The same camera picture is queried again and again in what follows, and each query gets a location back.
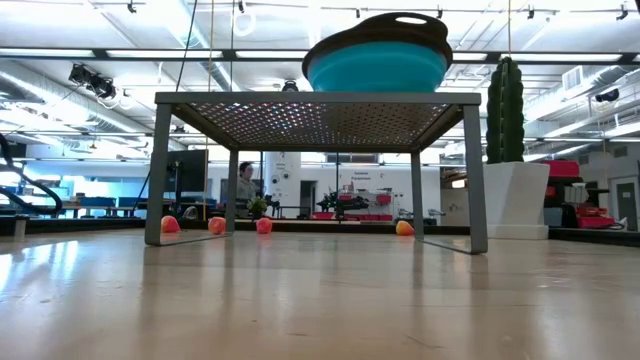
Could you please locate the red background storage bin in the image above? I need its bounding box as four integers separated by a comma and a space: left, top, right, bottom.
543, 159, 581, 179

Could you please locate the blue collapsible bowl grey rim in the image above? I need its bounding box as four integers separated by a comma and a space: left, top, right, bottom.
301, 11, 454, 94

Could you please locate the person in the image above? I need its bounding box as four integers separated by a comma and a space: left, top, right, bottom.
235, 160, 259, 202

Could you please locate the grey perforated metal stand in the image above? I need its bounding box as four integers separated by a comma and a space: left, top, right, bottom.
144, 91, 489, 255

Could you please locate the black aluminium table frame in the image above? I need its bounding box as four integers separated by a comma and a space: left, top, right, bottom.
0, 217, 640, 247

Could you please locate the black ceiling-mounted device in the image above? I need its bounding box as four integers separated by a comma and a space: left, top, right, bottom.
68, 62, 117, 100

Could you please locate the grey background door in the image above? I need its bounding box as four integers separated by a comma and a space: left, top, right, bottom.
614, 175, 640, 232

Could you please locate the small green background plant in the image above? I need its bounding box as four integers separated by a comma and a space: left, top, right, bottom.
247, 195, 269, 220

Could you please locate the white angular planter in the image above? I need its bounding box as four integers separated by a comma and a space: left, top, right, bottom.
482, 160, 551, 240

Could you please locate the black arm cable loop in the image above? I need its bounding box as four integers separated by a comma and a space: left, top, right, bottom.
0, 132, 64, 217

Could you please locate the black hanging cable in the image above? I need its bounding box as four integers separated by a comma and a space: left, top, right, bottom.
134, 0, 199, 211

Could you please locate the black background monitor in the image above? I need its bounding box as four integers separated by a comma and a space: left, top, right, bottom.
166, 149, 209, 194

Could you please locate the red low background equipment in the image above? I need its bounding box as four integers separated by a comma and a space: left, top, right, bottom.
576, 207, 617, 230

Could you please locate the white background container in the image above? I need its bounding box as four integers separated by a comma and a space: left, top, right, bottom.
563, 182, 590, 205

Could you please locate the yellow hanging cord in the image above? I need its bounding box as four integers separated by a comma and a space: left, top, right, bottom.
202, 0, 215, 222

